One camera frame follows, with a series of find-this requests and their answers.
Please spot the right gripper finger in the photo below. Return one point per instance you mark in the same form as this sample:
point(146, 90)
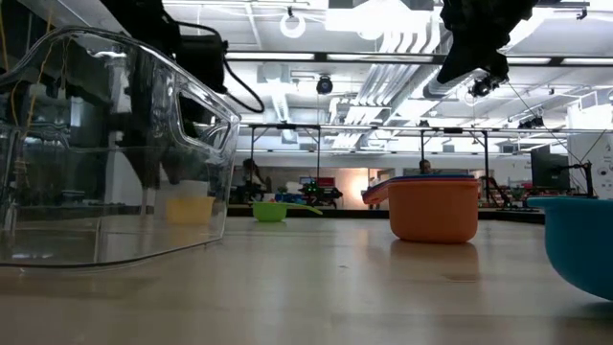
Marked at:
point(479, 64)

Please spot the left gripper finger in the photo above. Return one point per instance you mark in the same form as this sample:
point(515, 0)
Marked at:
point(149, 167)

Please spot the yellow measuring cup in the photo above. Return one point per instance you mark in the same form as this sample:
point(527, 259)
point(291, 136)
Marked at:
point(189, 211)

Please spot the green measuring cup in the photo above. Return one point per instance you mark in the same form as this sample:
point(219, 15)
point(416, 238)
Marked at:
point(269, 212)

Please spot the clear plastic basket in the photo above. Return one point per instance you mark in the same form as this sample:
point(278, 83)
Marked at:
point(48, 249)

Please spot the orange measuring cup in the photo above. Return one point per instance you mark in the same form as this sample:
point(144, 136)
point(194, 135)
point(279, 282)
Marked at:
point(431, 215)

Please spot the teal measuring cup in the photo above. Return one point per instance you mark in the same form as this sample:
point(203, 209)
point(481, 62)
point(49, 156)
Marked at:
point(579, 239)

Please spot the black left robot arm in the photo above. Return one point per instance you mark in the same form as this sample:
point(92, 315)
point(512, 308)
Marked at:
point(143, 19)

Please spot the person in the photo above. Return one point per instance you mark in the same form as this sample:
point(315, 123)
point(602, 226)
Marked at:
point(251, 172)
point(424, 167)

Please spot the black monitor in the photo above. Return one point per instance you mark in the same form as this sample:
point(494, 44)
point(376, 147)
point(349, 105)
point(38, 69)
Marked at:
point(548, 170)

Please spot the black background robot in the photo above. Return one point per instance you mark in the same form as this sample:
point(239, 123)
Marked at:
point(318, 191)

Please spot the black ceiling-hung camera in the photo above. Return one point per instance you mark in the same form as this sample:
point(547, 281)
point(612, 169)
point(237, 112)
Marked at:
point(324, 85)
point(484, 87)

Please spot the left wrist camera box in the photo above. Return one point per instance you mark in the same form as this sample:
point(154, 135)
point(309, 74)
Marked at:
point(203, 62)

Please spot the black background rig frame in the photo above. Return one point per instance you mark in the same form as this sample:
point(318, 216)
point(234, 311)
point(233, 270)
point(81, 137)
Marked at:
point(285, 126)
point(485, 158)

